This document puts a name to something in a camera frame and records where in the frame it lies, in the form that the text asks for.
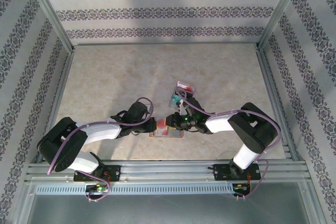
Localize teal plastic card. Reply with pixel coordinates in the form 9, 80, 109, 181
171, 94, 184, 107

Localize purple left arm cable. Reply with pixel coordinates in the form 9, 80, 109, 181
47, 97, 154, 203

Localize aluminium mounting rail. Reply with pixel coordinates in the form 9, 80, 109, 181
25, 158, 308, 183

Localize aluminium side rail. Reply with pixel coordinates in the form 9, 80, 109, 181
35, 47, 77, 164
254, 42, 301, 162

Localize small electronics board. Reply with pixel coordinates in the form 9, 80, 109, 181
86, 184, 110, 195
232, 183, 252, 194

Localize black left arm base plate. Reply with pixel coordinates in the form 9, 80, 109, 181
73, 165, 122, 183

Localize grey metal panel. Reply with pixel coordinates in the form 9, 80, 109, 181
26, 194, 316, 224

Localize grey slotted cable duct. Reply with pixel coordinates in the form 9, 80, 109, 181
34, 183, 254, 195

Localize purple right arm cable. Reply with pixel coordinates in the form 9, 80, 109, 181
175, 89, 282, 202

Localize clear plastic tray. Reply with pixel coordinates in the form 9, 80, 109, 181
167, 80, 198, 110

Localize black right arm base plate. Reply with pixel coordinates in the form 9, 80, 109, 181
214, 163, 261, 182

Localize aluminium frame post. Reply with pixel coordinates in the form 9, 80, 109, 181
20, 0, 76, 54
257, 0, 307, 51

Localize red and white card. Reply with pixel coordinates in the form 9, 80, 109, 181
177, 82, 196, 91
156, 118, 169, 136

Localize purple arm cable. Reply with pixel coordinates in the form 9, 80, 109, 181
175, 89, 282, 202
47, 97, 154, 203

